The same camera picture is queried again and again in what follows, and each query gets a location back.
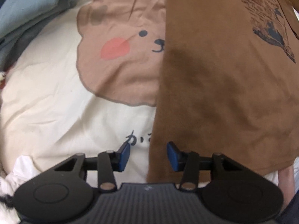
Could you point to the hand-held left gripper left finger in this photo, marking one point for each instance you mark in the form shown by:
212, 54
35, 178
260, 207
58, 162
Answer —
123, 156

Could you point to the cream bear print blanket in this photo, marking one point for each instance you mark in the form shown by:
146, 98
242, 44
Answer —
58, 98

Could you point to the grey garment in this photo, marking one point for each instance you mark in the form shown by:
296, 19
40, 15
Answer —
23, 16

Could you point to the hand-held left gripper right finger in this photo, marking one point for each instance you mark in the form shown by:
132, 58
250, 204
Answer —
174, 156

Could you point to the brown printed t-shirt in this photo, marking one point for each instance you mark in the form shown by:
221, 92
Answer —
222, 86

